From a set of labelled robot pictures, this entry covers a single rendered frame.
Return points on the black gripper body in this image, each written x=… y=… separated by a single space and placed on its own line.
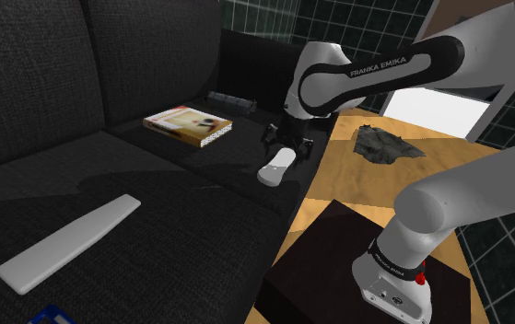
x=292 y=129

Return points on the dark grey ribbed cylinder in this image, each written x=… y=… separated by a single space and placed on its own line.
x=232 y=102

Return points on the yellow and red book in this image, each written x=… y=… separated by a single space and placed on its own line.
x=185 y=123

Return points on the blue and white box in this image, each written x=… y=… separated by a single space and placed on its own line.
x=50 y=316

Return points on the long flat white bar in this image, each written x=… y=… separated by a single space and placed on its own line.
x=66 y=244

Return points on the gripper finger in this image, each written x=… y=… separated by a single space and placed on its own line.
x=270 y=136
x=305 y=148

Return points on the dark robot stand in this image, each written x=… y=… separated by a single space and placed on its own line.
x=320 y=269

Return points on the dark grey crumpled cloth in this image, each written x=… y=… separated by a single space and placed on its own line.
x=382 y=144

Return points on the white rounded oblong device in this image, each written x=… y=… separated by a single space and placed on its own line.
x=275 y=169

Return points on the black fabric sofa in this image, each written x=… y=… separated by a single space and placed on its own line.
x=149 y=224

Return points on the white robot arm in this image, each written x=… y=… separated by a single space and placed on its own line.
x=459 y=197

